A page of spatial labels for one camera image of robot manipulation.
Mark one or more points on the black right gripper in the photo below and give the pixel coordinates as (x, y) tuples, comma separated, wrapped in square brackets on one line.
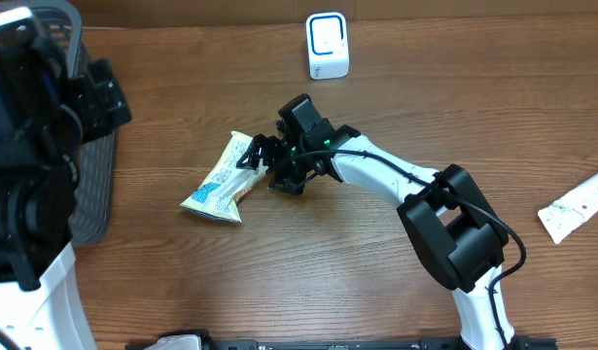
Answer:
[(285, 181)]

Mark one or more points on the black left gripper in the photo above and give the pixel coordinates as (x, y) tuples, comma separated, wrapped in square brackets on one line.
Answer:
[(102, 115)]

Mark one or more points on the cream wet wipes pack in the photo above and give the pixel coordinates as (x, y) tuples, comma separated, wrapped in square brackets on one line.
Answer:
[(218, 195)]

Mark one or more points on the white tube gold cap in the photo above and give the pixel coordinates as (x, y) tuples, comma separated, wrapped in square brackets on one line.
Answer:
[(569, 212)]

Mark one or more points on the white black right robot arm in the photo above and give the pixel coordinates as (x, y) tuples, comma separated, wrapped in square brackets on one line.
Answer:
[(454, 232)]

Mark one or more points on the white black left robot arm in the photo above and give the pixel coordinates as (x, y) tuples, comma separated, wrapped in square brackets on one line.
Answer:
[(60, 112)]

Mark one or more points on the white barcode scanner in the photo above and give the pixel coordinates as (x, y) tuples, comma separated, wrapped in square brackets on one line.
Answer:
[(327, 46)]

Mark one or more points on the dark grey plastic basket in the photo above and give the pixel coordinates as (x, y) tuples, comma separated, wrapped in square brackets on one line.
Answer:
[(91, 219)]

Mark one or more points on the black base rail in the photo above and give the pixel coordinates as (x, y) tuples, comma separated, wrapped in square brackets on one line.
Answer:
[(440, 343)]

